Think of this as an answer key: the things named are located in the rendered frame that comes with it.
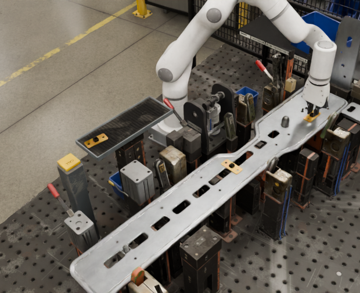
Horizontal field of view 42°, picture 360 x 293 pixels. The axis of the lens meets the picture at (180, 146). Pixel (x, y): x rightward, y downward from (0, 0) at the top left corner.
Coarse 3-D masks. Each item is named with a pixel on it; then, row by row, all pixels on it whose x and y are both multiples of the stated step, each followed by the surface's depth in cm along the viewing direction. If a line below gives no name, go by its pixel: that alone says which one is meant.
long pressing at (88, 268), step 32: (256, 128) 197; (288, 128) 196; (320, 128) 196; (256, 160) 183; (192, 192) 172; (224, 192) 172; (128, 224) 163; (192, 224) 162; (96, 256) 154; (128, 256) 153; (96, 288) 145
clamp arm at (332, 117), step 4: (336, 112) 184; (332, 116) 184; (336, 116) 184; (328, 120) 186; (332, 120) 185; (328, 124) 187; (332, 124) 188; (324, 128) 190; (328, 128) 188; (324, 132) 191; (320, 136) 194; (324, 136) 192
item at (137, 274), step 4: (136, 268) 137; (140, 268) 138; (132, 272) 137; (136, 272) 136; (140, 272) 137; (144, 272) 139; (132, 276) 137; (136, 276) 136; (140, 276) 138; (132, 280) 139; (136, 280) 138; (140, 280) 141; (136, 284) 141; (140, 284) 143
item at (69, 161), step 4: (64, 156) 167; (68, 156) 166; (72, 156) 166; (60, 160) 165; (64, 160) 165; (68, 160) 165; (72, 160) 165; (76, 160) 165; (60, 164) 164; (64, 164) 164; (68, 164) 163; (72, 164) 163; (76, 164) 164; (64, 168) 162; (68, 168) 162
